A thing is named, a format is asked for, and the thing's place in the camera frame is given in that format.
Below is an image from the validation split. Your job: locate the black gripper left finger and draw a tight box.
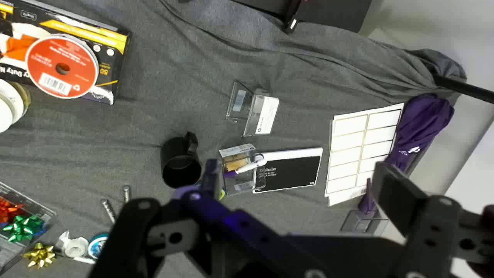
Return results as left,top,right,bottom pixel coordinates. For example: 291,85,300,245
89,159,225,278

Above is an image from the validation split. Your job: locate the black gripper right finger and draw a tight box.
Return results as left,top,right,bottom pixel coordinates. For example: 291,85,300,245
370,160,494,278

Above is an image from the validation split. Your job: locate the clear box of bows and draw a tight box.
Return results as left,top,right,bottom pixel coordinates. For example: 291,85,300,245
0,180,57,275

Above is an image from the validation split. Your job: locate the clear box with gold item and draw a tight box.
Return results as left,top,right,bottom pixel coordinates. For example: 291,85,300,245
217,143,266,197

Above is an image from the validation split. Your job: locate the blue tape roll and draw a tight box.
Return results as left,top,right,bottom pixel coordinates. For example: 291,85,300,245
84,231,111,261

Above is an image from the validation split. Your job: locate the white tape roll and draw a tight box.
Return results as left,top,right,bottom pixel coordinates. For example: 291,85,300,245
53,230,97,265

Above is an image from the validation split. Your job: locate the purple cloth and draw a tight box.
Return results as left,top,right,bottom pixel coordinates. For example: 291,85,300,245
384,92,455,174

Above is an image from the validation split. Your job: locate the black mug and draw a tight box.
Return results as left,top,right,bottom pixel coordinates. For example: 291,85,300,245
160,131,203,190

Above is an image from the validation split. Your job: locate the loose gold gift bow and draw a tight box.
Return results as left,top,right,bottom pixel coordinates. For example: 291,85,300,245
23,241,57,269

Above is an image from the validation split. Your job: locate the black and white card pack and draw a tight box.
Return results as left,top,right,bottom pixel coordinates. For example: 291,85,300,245
251,146,325,196

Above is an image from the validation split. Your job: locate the green gift bow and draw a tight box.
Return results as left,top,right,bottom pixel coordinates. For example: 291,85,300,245
2,213,46,244

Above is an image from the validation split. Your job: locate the black tripod pole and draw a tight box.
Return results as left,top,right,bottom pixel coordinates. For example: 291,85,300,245
433,74,494,105

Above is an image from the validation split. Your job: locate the red gift bow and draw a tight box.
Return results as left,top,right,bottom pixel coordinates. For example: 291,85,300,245
0,197,26,224

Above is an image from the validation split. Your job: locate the grey table cloth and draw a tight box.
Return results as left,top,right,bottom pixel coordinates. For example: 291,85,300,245
0,0,469,278

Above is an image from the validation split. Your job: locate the thick white ribbon spool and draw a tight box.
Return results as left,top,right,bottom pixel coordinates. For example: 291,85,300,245
0,77,32,134

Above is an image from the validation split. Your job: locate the orange ribbon spool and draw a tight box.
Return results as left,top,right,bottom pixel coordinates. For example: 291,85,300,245
24,34,100,100

